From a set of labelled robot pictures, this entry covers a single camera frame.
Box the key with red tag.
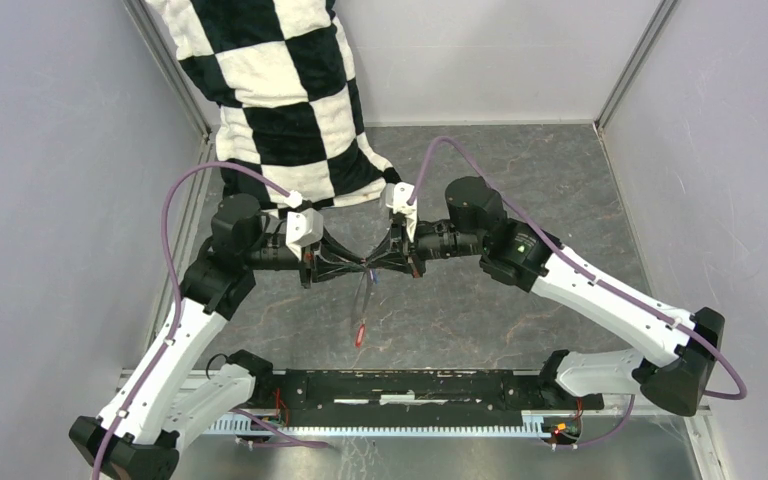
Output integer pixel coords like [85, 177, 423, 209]
[354, 322, 366, 348]

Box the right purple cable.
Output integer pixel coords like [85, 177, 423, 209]
[406, 136, 749, 450]

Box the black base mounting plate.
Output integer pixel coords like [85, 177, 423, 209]
[232, 369, 605, 428]

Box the black white checkered blanket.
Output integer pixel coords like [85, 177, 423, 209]
[151, 1, 400, 214]

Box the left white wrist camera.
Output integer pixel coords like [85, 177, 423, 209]
[285, 190, 324, 261]

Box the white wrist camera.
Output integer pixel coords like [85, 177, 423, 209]
[382, 182, 418, 243]
[285, 190, 324, 261]

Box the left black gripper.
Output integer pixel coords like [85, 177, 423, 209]
[244, 224, 365, 289]

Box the white slotted cable duct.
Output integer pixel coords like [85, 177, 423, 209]
[203, 413, 550, 440]

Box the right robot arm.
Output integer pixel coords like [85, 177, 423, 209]
[367, 177, 725, 417]

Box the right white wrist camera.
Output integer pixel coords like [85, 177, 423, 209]
[382, 182, 418, 243]

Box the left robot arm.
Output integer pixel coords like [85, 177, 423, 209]
[69, 194, 366, 479]

